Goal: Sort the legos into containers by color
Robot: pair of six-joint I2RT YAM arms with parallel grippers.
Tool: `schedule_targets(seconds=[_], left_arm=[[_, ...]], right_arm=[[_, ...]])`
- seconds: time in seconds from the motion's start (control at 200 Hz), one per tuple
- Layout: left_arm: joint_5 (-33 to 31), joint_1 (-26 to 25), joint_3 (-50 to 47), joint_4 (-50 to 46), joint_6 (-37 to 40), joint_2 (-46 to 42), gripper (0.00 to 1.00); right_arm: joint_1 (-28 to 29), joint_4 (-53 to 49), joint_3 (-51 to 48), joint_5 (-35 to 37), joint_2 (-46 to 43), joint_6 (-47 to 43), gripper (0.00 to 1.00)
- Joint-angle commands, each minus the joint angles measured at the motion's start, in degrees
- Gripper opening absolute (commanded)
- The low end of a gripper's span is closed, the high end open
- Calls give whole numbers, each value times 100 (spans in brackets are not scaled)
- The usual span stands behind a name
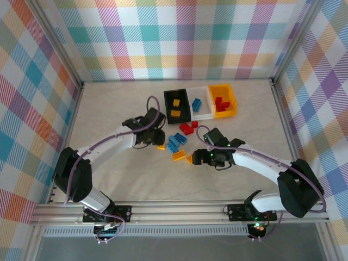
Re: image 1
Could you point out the long yellow lego brick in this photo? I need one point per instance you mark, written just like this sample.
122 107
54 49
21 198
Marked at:
175 113
179 155

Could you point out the small yellow lego brick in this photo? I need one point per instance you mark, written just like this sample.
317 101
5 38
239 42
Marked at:
176 102

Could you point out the red curved lego brick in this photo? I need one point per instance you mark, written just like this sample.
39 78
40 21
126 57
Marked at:
186 129

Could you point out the aluminium side rail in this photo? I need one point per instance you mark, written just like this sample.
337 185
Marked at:
279 104
74 114

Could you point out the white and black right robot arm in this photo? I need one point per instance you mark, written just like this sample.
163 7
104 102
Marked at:
261 163

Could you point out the white plastic bin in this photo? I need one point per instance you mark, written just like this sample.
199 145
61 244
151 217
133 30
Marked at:
202 117

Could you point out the black plastic bin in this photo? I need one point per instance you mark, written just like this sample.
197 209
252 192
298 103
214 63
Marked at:
178 120

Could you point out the aluminium corner post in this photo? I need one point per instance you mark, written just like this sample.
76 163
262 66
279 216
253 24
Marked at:
297 40
61 46

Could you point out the yellow plastic bin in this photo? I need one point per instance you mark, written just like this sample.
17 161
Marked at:
225 114

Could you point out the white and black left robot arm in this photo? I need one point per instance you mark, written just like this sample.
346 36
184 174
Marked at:
108 146

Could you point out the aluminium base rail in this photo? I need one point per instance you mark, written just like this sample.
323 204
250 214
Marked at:
176 212

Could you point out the blue lego brick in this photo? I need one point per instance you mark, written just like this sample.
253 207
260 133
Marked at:
197 104
171 148
180 137
171 140

